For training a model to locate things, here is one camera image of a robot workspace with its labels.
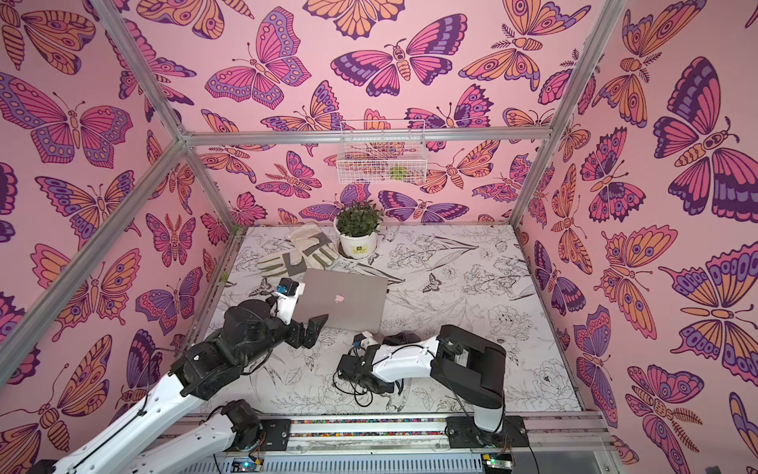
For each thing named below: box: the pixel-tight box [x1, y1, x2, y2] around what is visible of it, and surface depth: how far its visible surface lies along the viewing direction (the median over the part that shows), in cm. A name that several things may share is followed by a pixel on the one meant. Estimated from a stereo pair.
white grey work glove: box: [285, 223, 340, 270], surface depth 115 cm
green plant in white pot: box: [333, 200, 384, 259], surface depth 100 cm
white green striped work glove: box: [256, 252, 307, 278], surface depth 109 cm
